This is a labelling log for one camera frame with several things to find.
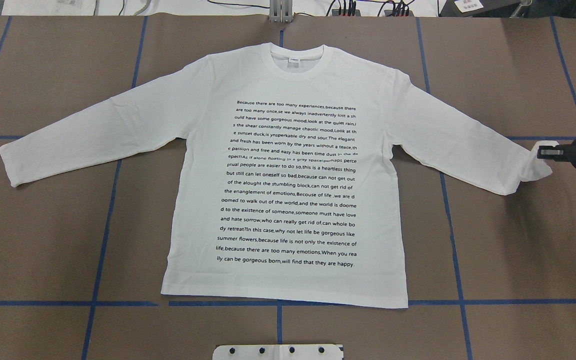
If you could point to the white long-sleeve printed shirt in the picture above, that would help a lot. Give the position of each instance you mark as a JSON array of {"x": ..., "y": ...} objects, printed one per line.
[{"x": 288, "y": 189}]

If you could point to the black power strip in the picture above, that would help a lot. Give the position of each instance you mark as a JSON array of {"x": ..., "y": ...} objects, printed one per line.
[{"x": 370, "y": 8}]

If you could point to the aluminium frame post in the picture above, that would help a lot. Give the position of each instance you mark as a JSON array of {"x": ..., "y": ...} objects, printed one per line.
[{"x": 281, "y": 11}]

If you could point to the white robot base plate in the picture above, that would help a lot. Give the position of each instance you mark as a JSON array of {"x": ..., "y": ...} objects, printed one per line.
[{"x": 279, "y": 352}]

